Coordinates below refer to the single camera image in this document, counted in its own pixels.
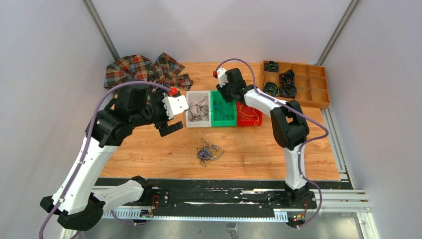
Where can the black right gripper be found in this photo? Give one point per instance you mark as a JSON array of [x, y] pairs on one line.
[[222, 90]]

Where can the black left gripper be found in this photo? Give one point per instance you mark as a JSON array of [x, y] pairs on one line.
[[164, 127]]

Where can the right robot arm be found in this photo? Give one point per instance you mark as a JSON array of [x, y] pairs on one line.
[[290, 131]]

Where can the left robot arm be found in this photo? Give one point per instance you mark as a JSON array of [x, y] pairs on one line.
[[75, 204]]

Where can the green plastic bin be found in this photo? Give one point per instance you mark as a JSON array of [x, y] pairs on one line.
[[222, 114]]

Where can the red plastic bin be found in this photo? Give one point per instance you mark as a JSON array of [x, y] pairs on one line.
[[248, 116]]

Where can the white plastic bin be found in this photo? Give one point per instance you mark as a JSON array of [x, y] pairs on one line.
[[199, 112]]

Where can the plaid cloth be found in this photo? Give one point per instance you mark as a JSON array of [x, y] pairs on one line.
[[165, 71]]

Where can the wooden compartment tray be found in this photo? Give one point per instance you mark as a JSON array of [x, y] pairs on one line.
[[310, 81]]

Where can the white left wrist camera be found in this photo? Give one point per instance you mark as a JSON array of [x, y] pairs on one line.
[[175, 105]]

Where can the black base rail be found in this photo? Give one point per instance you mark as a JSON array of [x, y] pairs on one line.
[[225, 199]]

